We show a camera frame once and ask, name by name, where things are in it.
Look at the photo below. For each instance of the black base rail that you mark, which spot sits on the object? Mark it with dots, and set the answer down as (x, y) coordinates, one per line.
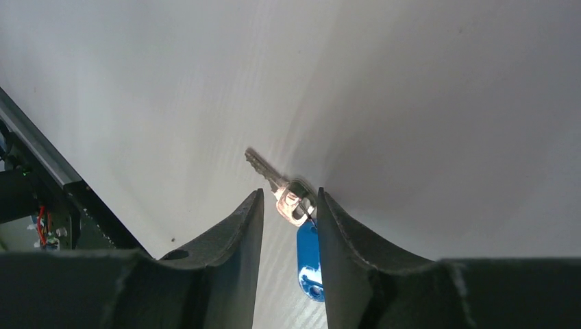
(36, 174)

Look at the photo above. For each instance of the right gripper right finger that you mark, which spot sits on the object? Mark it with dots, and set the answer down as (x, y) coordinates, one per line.
(370, 282)

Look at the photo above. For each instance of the right circuit board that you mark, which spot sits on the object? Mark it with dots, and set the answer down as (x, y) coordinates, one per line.
(42, 224)

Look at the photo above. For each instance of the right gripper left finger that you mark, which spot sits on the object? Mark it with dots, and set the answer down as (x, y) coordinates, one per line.
(209, 282)

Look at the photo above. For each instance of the blue tag key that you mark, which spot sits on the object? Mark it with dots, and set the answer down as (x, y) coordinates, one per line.
(296, 203)

